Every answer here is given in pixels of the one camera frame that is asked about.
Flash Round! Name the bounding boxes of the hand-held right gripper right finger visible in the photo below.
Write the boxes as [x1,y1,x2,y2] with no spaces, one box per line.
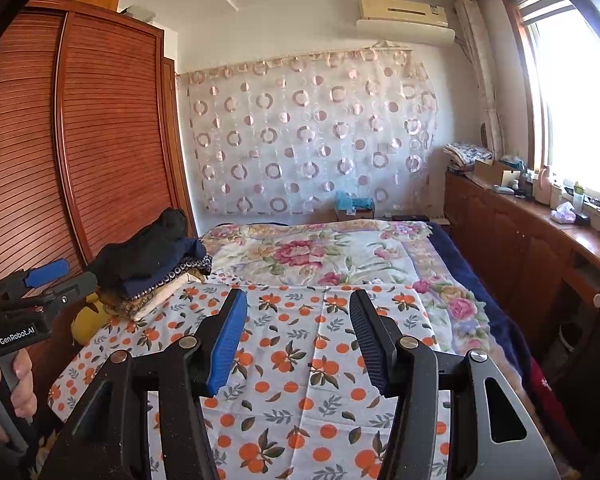
[349,289,561,480]

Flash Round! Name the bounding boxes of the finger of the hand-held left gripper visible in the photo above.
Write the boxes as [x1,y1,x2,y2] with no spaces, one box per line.
[22,259,71,288]
[49,272,99,312]

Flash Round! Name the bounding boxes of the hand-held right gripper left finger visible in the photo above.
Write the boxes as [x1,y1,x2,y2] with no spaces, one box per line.
[40,289,248,480]

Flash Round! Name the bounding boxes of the black ribbed sweatshirt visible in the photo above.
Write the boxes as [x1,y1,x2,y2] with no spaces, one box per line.
[94,208,206,286]

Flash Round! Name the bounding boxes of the person's left hand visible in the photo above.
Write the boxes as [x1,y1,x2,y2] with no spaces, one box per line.
[0,347,39,445]

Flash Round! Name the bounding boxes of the yellow plush toy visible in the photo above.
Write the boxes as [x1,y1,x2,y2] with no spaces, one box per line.
[71,292,112,346]

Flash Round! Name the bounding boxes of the brown lace garment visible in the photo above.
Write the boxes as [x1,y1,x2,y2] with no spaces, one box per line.
[100,287,153,318]

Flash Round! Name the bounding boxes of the orange fruit print sheet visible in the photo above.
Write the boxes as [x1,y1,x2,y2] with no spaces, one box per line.
[47,282,453,480]

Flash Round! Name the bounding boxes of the cream folded garment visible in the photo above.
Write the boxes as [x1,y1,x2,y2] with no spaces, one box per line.
[132,280,201,322]

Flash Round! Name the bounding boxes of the floral bed sheet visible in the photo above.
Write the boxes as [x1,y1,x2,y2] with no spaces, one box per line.
[200,219,536,441]

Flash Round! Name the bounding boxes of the navy folded garment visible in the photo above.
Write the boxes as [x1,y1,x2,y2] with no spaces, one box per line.
[120,240,213,296]

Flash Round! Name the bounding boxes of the navy blanket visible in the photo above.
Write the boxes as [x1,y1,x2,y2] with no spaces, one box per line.
[427,221,536,376]

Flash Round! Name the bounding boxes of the blue plastic bag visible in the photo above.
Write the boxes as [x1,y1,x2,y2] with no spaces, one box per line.
[334,191,376,221]

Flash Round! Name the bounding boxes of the wooden louvered wardrobe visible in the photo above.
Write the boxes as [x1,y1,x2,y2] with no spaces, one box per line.
[0,0,198,361]

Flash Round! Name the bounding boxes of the wooden side cabinet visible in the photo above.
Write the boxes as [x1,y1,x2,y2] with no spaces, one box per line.
[444,167,600,361]

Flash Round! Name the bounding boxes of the red cloth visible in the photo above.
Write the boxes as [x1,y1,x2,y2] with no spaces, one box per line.
[525,355,561,411]

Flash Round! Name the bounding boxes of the cardboard box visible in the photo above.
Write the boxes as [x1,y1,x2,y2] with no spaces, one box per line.
[474,160,522,188]

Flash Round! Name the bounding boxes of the folded patterned cloth stack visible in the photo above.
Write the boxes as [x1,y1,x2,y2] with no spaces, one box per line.
[442,142,494,170]

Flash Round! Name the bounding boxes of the tissue pack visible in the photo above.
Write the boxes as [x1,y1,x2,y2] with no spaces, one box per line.
[550,202,578,224]

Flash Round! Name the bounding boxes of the pink bottle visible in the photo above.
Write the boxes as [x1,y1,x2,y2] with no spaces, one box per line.
[536,165,554,206]

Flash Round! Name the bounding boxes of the white bundle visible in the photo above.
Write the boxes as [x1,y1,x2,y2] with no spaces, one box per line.
[120,5,157,23]

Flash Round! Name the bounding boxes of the pale window curtain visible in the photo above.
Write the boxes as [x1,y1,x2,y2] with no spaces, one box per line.
[454,0,506,161]

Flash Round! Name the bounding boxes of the window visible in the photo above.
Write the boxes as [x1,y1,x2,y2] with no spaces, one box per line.
[500,0,600,206]

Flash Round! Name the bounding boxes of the circle patterned wall curtain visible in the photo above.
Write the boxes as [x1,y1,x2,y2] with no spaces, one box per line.
[177,46,438,216]

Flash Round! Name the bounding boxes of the wall air conditioner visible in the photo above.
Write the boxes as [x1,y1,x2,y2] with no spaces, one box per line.
[356,0,456,43]

